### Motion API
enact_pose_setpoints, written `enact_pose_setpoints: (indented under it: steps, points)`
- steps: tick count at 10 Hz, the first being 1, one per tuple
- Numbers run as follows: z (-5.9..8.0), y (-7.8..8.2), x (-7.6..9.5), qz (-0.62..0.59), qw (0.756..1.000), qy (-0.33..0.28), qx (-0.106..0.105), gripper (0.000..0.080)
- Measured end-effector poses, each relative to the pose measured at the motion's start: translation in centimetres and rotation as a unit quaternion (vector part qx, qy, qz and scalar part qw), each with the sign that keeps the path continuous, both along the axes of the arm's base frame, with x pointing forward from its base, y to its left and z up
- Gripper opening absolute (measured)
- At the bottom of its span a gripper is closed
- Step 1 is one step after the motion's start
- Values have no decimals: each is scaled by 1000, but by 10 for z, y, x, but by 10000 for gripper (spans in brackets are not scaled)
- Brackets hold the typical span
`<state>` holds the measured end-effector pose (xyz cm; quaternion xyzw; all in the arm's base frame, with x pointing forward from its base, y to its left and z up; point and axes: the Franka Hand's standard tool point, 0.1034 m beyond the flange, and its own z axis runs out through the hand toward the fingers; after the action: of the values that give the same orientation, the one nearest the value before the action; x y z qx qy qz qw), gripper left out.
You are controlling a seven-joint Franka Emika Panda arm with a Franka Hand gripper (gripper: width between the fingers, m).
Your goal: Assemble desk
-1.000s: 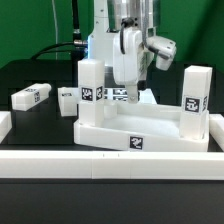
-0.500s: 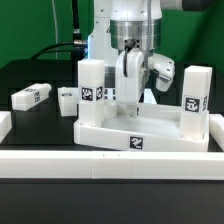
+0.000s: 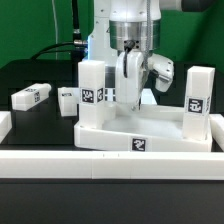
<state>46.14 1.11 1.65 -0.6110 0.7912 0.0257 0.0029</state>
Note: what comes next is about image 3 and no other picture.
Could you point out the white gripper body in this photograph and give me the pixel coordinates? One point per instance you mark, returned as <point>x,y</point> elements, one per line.
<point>131,76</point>

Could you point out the white desk top tray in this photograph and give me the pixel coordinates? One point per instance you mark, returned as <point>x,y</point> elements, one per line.
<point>153,128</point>

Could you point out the white sheet with tags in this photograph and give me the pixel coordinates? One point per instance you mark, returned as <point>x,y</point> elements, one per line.
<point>147,96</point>

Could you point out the white right fence block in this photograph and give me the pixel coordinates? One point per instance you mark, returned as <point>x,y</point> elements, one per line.
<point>217,128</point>

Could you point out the white fence block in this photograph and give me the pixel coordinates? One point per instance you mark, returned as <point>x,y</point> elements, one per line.
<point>217,128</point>
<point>5,124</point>

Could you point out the white left fence block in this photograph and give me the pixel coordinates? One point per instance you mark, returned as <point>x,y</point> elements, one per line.
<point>5,124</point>

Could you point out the white front fence bar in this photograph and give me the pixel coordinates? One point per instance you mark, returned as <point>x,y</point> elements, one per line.
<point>111,165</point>

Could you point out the black vertical cable connector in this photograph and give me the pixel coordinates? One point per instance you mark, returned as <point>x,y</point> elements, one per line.
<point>75,15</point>

